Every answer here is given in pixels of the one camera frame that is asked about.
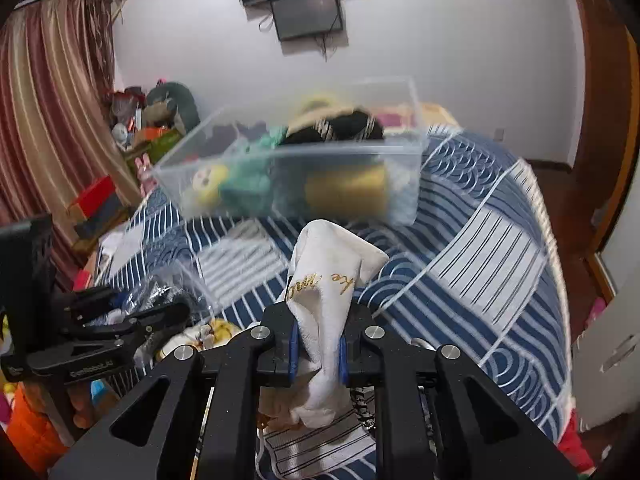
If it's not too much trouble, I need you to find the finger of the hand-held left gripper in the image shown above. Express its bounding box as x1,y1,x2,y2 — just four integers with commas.
52,286,132,325
62,299,192,358

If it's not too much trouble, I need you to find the green plush toy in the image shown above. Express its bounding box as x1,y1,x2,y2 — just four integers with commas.
219,124,290,207

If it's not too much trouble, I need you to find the orange cloth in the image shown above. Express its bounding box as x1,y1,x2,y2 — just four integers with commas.
7,384,68,477

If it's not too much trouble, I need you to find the yellow and white plush toy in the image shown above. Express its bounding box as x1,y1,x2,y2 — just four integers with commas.
155,317,247,363

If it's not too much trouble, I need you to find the wooden door frame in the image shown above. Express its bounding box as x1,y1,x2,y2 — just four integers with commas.
522,0,640,306

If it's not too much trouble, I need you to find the clear plastic bag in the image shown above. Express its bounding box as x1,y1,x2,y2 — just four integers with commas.
119,259,222,323

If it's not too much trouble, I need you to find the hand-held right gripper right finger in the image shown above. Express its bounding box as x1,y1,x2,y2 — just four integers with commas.
338,302,578,480

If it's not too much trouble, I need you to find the small black wall screen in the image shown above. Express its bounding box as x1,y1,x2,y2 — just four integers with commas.
269,0,347,42

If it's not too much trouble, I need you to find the person's left hand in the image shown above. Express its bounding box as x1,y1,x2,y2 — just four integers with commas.
69,382,121,429

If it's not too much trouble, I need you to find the white sock with gold print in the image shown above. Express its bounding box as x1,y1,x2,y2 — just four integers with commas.
286,219,390,429

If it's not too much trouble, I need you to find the white paper sheet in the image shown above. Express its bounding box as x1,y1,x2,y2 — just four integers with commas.
99,230,147,281

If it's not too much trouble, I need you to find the black white striped sock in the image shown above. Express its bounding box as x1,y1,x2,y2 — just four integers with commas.
279,91,387,147

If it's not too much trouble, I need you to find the pile of plush toys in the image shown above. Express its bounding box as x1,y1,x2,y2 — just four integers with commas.
106,79,202,197

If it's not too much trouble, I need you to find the blue striped bed quilt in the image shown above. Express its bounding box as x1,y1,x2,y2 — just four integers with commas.
95,124,577,480

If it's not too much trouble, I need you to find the yellow cylinder plush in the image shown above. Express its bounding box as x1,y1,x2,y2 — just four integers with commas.
304,161,390,217

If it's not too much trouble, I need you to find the round yellow face plush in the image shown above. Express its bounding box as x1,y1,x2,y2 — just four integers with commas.
181,164,232,214

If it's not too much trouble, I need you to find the clear plastic storage box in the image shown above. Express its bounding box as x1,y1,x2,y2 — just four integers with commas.
150,76,429,227

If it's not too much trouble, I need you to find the red striped curtain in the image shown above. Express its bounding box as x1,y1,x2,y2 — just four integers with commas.
0,0,143,293

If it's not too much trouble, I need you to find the white cabinet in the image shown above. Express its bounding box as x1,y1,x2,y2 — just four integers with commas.
570,319,640,432

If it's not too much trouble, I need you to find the red box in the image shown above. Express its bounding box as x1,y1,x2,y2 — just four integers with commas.
66,175,127,222

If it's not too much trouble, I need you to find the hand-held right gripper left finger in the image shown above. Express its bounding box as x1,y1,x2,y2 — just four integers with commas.
50,302,302,480

